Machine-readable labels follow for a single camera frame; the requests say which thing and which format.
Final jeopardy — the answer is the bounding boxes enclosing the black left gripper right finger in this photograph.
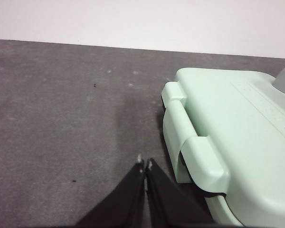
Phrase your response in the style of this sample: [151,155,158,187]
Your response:
[144,158,219,228]

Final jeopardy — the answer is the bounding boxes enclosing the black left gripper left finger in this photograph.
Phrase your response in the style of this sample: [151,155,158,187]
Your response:
[75,154,148,228]

